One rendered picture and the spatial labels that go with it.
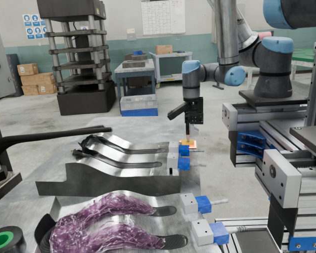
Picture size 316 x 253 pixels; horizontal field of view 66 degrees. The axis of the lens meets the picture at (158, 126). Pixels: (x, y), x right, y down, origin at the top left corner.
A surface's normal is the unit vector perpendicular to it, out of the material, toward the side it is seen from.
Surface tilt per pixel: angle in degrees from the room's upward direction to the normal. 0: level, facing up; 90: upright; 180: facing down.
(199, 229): 0
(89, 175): 90
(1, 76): 90
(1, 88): 90
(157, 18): 90
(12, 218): 0
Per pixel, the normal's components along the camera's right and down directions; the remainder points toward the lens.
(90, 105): 0.04, 0.34
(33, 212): -0.07, -0.94
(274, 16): -0.78, 0.62
